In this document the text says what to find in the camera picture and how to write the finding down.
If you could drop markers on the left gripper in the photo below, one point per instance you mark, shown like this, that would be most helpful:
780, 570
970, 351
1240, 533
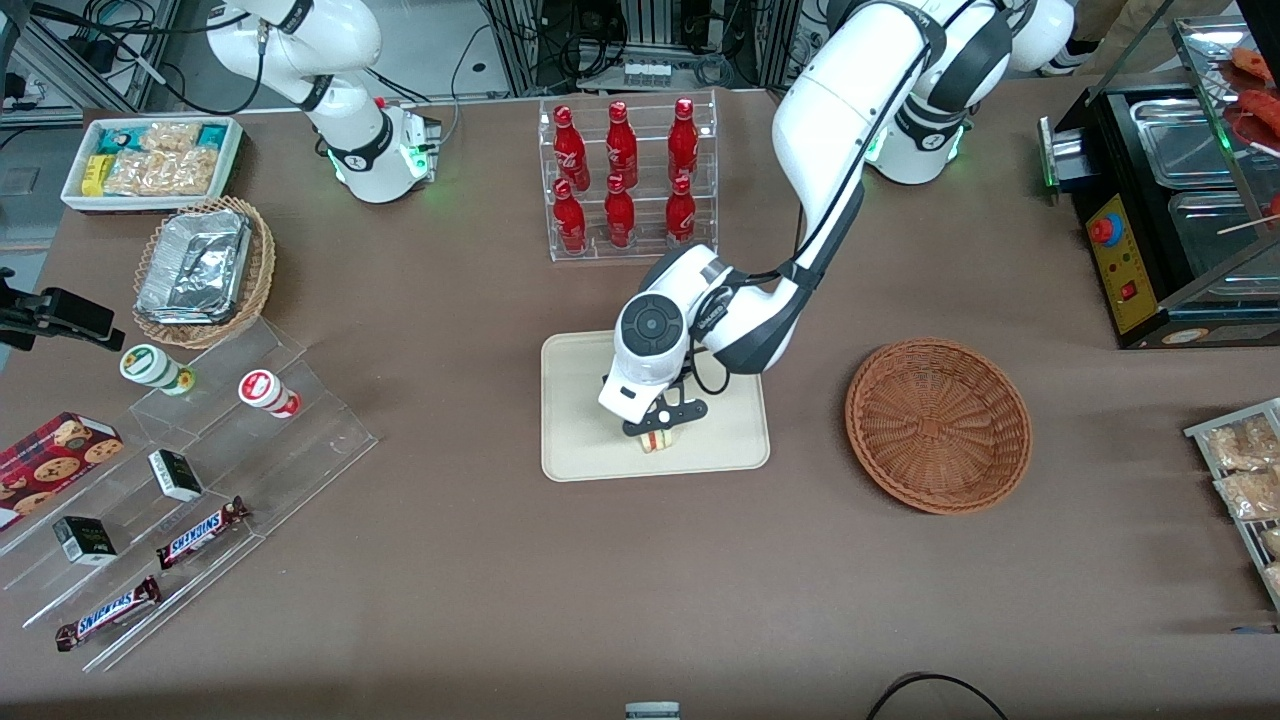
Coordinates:
605, 379

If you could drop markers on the plastic-wrapped sandwich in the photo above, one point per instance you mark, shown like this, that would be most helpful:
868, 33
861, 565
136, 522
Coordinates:
660, 441

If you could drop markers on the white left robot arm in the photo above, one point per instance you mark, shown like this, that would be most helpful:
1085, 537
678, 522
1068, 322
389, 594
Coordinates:
840, 130

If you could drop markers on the cream rectangular tray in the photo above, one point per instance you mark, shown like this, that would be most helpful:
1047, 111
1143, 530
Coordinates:
580, 440

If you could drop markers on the round brown wicker basket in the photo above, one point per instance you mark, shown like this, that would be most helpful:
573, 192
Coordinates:
940, 430

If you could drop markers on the small tan wicker basket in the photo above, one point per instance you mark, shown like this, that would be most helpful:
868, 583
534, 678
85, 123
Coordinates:
258, 270

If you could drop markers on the tray of packaged crackers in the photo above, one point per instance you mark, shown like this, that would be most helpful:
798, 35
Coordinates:
1240, 520

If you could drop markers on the clear acrylic bottle rack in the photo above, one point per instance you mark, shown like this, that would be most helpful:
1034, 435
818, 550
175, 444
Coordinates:
645, 250

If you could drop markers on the red cola bottle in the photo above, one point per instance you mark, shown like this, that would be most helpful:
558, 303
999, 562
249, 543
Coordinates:
570, 150
621, 145
569, 220
680, 215
683, 140
619, 215

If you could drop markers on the small grey device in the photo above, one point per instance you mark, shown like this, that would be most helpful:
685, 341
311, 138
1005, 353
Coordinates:
652, 711

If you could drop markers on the white power strip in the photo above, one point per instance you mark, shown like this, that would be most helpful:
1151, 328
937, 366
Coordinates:
660, 71

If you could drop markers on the clear acrylic stepped display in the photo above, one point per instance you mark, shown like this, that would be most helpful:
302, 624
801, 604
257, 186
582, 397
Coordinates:
300, 440

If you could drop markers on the red lidded cup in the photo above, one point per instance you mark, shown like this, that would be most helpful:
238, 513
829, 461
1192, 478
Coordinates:
265, 392

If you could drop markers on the Snickers chocolate bar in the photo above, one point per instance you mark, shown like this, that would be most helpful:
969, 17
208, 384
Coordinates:
108, 613
200, 533

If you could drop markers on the small black box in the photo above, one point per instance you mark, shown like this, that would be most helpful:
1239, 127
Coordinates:
85, 540
175, 475

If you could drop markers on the aluminium foil container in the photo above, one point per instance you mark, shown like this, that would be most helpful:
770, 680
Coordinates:
195, 265

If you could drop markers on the black food warmer cabinet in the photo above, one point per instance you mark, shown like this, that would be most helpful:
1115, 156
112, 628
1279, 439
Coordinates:
1150, 270

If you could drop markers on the green lidded cup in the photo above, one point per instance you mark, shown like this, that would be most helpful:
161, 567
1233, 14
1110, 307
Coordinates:
150, 367

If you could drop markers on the teal snack packet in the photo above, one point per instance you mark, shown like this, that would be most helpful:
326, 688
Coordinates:
120, 140
212, 135

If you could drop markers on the clear bag of crackers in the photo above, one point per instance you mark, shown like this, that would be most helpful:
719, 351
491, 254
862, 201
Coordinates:
165, 172
1240, 442
1250, 495
170, 135

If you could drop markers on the white snack bin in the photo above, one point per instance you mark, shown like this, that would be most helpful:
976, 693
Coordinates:
150, 200

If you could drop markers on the steel warmer pan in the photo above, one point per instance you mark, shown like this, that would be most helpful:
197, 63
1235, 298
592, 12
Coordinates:
1190, 140
1215, 250

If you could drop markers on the red cookie box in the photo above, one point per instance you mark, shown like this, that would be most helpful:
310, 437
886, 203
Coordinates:
50, 465

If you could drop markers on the wooden skewer stick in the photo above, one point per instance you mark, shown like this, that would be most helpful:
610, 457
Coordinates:
1245, 222

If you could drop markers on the yellow snack packet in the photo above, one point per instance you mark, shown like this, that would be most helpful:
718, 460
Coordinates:
94, 175

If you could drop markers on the red sausage on skewer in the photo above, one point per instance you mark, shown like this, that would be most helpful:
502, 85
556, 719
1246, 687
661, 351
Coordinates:
1255, 63
1262, 115

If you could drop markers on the black clamp mount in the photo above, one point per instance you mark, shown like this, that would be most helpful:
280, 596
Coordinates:
70, 315

